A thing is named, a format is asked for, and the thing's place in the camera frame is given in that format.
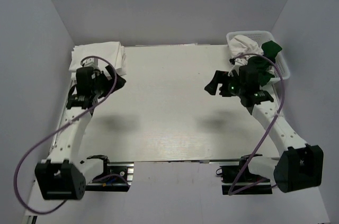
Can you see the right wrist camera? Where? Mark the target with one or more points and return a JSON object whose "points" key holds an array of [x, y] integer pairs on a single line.
{"points": [[249, 78]]}

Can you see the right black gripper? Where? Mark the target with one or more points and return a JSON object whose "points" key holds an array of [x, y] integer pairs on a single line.
{"points": [[220, 77]]}

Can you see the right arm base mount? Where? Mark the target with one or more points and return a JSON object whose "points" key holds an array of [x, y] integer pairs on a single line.
{"points": [[228, 171]]}

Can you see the white shirt red logo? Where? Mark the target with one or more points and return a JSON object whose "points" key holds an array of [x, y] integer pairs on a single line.
{"points": [[111, 51]]}

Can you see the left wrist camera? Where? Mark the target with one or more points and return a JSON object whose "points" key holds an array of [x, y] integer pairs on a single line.
{"points": [[86, 77]]}

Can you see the folded white shirt stack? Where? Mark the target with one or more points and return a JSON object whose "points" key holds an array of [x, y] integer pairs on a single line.
{"points": [[73, 76]]}

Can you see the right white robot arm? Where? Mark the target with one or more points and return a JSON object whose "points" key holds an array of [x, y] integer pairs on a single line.
{"points": [[281, 155]]}

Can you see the plain white t shirt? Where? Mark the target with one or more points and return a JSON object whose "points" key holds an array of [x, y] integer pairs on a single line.
{"points": [[241, 44]]}

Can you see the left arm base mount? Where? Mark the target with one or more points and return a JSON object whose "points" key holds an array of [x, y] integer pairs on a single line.
{"points": [[111, 176]]}

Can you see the white plastic basket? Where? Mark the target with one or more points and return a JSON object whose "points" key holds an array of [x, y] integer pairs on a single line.
{"points": [[271, 65]]}

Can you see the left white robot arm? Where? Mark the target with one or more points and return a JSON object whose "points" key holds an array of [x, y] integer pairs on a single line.
{"points": [[65, 174]]}

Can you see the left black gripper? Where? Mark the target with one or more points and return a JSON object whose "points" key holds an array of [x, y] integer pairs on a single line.
{"points": [[109, 82]]}

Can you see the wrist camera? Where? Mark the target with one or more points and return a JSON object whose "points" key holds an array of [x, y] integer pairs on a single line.
{"points": [[86, 77], [249, 78]]}

